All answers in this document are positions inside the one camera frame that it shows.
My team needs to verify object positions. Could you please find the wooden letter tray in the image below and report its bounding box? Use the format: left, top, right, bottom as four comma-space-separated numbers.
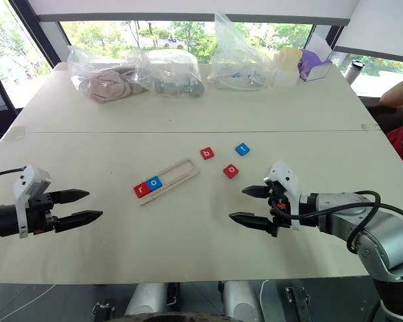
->
133, 156, 201, 207

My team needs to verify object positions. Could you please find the plastic bag with pink cloth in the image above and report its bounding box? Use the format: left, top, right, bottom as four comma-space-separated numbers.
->
68, 45, 149, 105

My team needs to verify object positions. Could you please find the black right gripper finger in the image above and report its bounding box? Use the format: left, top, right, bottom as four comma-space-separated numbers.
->
228, 211, 277, 233
241, 185, 273, 200

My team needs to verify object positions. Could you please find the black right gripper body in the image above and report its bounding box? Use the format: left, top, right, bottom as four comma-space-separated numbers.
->
267, 181, 292, 238

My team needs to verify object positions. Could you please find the purple tissue box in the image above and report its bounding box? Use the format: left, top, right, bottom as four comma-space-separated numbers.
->
298, 33, 334, 83

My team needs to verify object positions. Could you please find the red letter tile r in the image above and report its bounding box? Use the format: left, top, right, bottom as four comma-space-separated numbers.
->
133, 182, 151, 199

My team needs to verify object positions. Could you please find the steel thermos bottle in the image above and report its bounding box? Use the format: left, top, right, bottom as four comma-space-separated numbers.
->
344, 59, 365, 83

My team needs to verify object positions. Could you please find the plastic bag with grey items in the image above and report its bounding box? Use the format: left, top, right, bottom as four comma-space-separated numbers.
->
127, 48, 206, 99

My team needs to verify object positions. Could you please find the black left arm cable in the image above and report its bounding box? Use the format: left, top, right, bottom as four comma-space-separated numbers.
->
0, 167, 25, 181

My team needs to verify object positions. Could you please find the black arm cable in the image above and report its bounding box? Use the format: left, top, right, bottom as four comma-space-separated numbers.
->
277, 190, 403, 256
0, 167, 25, 181

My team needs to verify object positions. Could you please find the red letter tile o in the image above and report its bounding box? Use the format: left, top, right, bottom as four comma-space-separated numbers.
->
222, 164, 240, 180

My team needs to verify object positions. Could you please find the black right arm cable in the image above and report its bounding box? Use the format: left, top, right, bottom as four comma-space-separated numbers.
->
277, 190, 403, 256

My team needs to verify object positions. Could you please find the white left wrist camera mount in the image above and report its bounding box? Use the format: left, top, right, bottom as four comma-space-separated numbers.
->
13, 164, 52, 239

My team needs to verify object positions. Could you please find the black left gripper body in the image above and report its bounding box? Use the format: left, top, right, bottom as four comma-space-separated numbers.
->
26, 192, 60, 235

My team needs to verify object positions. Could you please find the clear bag with white items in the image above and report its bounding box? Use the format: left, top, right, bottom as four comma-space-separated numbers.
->
207, 11, 277, 92

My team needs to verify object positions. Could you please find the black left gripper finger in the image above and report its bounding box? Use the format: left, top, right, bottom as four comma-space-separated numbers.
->
53, 210, 104, 234
48, 189, 91, 206

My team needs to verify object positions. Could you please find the black metal bracket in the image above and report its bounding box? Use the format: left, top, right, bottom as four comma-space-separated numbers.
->
91, 301, 116, 322
284, 285, 312, 322

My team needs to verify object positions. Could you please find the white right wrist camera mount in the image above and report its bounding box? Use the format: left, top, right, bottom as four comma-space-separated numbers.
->
263, 160, 304, 232

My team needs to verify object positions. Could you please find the black window frame post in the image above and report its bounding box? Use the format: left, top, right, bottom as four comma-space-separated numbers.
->
9, 0, 60, 68

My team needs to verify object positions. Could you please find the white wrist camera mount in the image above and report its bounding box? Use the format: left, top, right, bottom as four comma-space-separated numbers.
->
13, 164, 52, 239
263, 160, 304, 232

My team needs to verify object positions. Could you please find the silver rounded robot leg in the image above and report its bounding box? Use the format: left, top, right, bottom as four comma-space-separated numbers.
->
125, 283, 169, 317
222, 280, 265, 322

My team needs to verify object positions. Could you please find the blue letter tile o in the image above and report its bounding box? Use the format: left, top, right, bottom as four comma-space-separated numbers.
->
146, 176, 164, 193

